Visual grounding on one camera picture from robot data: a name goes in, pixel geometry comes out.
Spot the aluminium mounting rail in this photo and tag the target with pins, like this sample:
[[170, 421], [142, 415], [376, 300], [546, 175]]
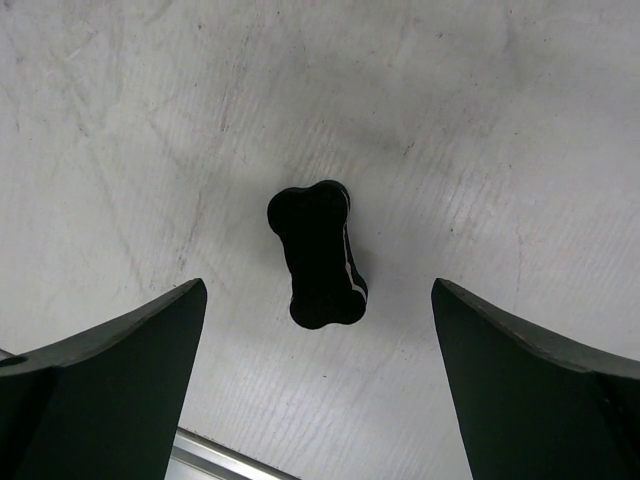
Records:
[[194, 457]]

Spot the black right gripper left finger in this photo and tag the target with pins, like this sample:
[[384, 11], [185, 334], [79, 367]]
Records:
[[104, 403]]

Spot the black blue whiteboard eraser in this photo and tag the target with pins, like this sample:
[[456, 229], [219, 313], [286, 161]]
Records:
[[312, 225]]

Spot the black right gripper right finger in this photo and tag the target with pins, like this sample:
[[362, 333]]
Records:
[[533, 404]]

